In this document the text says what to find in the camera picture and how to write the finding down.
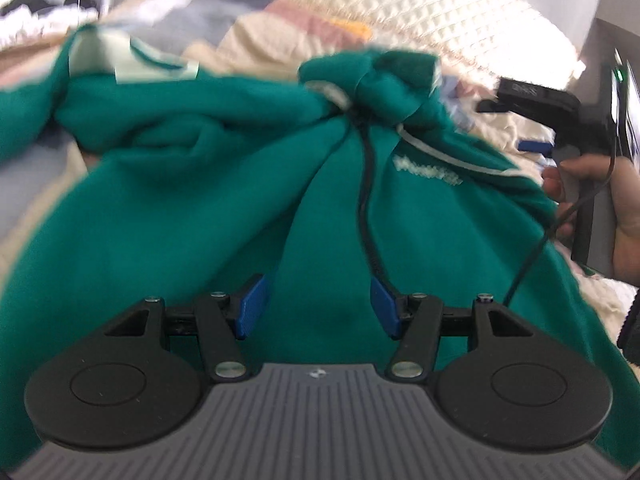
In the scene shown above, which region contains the green hoodie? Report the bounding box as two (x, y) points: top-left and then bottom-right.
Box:
(1, 26), (639, 468)

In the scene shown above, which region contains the white clothes pile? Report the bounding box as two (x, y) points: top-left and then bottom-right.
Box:
(1, 0), (99, 50)

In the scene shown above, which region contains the right hand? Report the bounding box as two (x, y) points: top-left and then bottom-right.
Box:
(541, 154), (640, 287)

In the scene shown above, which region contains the yellow object by headboard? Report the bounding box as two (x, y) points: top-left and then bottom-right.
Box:
(330, 18), (373, 41)

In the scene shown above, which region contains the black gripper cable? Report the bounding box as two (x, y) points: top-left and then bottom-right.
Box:
(502, 58), (632, 309)

